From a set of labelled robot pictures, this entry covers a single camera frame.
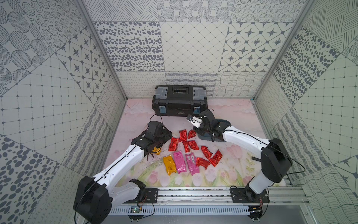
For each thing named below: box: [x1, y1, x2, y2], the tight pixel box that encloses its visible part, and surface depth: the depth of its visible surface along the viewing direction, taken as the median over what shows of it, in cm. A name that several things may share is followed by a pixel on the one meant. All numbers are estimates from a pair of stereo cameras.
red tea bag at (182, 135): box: [179, 129, 187, 143], surface depth 97 cm
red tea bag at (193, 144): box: [188, 140, 200, 151], surface depth 92 cm
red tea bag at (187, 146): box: [183, 141, 191, 154], surface depth 92 cm
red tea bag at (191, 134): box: [187, 129, 197, 140], surface depth 97 cm
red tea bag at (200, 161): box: [195, 157, 211, 170], surface depth 85 cm
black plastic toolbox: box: [151, 84, 208, 117], surface depth 101 cm
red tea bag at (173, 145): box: [168, 137, 180, 152], surface depth 93 cm
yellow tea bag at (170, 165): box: [163, 154, 177, 176], surface depth 85 cm
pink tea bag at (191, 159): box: [185, 152, 200, 176], surface depth 85 cm
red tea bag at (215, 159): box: [209, 149, 223, 168], surface depth 87 cm
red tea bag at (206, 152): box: [200, 145, 214, 160], surface depth 90 cm
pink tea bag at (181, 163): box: [173, 150, 187, 175], surface depth 85 cm
